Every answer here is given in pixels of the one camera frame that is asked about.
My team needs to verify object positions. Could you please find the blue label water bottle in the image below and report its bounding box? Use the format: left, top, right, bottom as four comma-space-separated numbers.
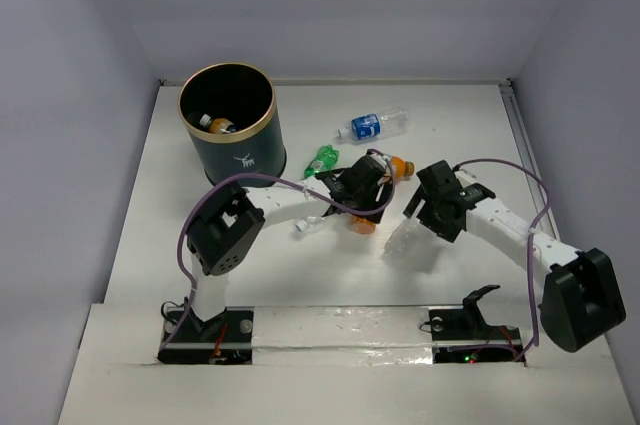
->
336, 109, 410, 143

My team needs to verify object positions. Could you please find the small orange floral bottle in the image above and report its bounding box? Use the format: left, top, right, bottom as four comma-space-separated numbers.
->
349, 216, 377, 235

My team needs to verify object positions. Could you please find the metal rail at table edge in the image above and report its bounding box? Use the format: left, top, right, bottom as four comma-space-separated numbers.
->
498, 80, 560, 239

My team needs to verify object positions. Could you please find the green plastic bottle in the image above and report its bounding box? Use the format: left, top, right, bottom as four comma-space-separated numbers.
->
303, 145, 340, 179

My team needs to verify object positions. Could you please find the tall orange blue tea bottle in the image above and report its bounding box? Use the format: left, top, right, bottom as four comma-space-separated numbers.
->
198, 114, 237, 135

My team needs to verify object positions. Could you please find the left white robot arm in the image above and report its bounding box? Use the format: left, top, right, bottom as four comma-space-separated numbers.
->
176, 150, 397, 342

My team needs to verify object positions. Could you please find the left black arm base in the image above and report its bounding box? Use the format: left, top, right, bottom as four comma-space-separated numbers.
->
157, 301, 254, 365

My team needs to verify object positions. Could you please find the silver foil tape strip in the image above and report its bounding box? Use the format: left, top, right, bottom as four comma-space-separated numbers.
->
251, 306, 433, 367

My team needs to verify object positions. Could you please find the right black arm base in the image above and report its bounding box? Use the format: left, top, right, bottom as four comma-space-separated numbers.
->
419, 285, 525, 365

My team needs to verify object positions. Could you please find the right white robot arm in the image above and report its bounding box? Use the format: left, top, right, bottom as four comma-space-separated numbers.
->
404, 160, 626, 353

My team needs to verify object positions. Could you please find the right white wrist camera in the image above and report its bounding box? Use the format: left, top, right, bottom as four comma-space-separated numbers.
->
453, 166, 478, 187

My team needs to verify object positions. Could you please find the small orange bottle barcode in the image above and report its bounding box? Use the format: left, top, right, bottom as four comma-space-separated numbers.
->
391, 156, 415, 180

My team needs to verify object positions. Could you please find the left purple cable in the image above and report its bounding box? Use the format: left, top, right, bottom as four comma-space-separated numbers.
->
159, 149, 399, 346

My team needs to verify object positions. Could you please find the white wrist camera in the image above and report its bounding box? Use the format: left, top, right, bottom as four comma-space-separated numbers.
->
367, 149, 393, 171
453, 166, 478, 187

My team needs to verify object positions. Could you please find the dark bin with gold rim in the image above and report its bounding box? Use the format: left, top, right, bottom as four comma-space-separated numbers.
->
178, 63, 287, 185

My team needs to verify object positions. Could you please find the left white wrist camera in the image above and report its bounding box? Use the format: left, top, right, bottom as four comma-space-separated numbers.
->
367, 149, 393, 171

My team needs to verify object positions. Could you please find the clear crushed bottle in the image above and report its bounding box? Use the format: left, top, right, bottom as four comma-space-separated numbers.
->
382, 220, 439, 272

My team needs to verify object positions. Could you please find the clear bottle white cap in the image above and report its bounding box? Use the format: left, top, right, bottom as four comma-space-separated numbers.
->
294, 216, 326, 235

